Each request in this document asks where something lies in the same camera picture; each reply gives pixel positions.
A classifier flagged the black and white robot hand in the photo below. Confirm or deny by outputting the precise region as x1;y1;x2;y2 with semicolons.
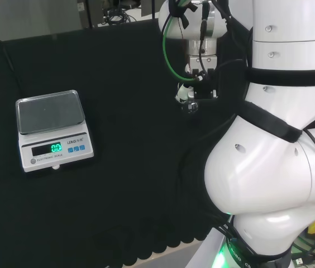
174;55;219;115

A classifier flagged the black cloth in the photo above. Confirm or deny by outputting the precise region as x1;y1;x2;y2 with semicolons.
0;19;255;268

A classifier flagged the white electronic balance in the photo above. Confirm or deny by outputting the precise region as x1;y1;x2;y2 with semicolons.
15;89;95;173

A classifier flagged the green cable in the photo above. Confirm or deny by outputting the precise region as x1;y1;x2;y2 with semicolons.
161;15;198;83

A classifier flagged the black balance power cable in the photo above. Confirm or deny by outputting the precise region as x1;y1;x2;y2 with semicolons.
0;40;26;100

